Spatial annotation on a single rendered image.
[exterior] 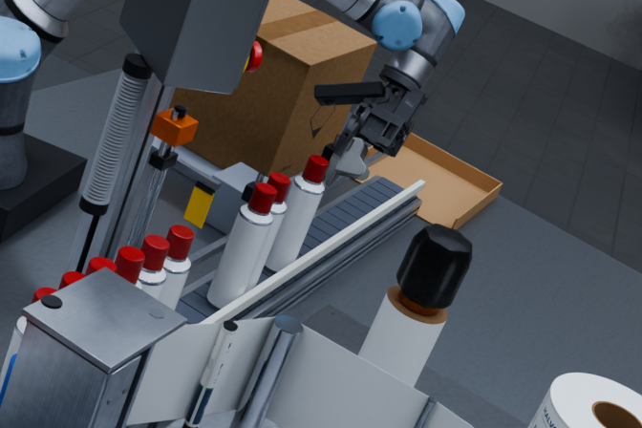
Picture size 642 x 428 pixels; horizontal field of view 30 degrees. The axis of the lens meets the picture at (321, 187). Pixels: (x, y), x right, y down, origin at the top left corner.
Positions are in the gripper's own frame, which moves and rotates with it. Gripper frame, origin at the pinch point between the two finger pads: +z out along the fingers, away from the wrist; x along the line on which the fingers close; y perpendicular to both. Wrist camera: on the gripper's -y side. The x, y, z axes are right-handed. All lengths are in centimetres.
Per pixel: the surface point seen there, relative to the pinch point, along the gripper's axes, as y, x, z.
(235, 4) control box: -1, -64, -6
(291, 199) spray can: -0.6, -8.2, 6.6
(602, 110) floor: -23, 464, -149
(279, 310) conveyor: 5.7, -3.3, 22.4
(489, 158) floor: -39, 332, -73
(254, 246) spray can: 2.7, -22.1, 16.1
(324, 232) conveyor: -0.3, 17.4, 7.3
